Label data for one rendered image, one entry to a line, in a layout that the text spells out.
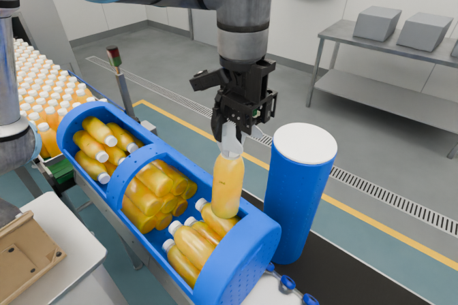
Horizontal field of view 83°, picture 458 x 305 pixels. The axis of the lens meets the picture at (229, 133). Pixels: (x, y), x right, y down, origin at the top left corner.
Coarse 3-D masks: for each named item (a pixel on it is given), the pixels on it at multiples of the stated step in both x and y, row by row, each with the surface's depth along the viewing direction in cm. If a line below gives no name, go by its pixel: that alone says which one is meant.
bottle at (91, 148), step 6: (78, 132) 105; (84, 132) 106; (72, 138) 105; (78, 138) 103; (84, 138) 102; (90, 138) 102; (78, 144) 102; (84, 144) 100; (90, 144) 99; (96, 144) 100; (102, 144) 102; (84, 150) 100; (90, 150) 98; (96, 150) 98; (102, 150) 99; (90, 156) 99; (96, 156) 98
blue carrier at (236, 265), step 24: (72, 120) 98; (120, 120) 119; (72, 144) 107; (144, 144) 113; (120, 168) 79; (192, 168) 79; (120, 192) 76; (120, 216) 78; (240, 216) 84; (264, 216) 67; (144, 240) 71; (240, 240) 59; (264, 240) 63; (168, 264) 66; (216, 264) 57; (240, 264) 56; (264, 264) 74; (216, 288) 56; (240, 288) 65
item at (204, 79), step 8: (200, 72) 49; (208, 72) 46; (216, 72) 42; (224, 72) 42; (192, 80) 48; (200, 80) 47; (208, 80) 45; (216, 80) 43; (224, 80) 42; (200, 88) 48; (208, 88) 46
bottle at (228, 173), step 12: (240, 156) 56; (216, 168) 55; (228, 168) 54; (240, 168) 55; (216, 180) 56; (228, 180) 55; (240, 180) 56; (216, 192) 58; (228, 192) 56; (240, 192) 59; (216, 204) 60; (228, 204) 58; (228, 216) 61
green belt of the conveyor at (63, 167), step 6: (60, 162) 125; (66, 162) 125; (48, 168) 122; (54, 168) 122; (60, 168) 122; (66, 168) 122; (72, 168) 123; (54, 174) 119; (60, 174) 120; (66, 174) 121; (72, 174) 123; (60, 180) 120
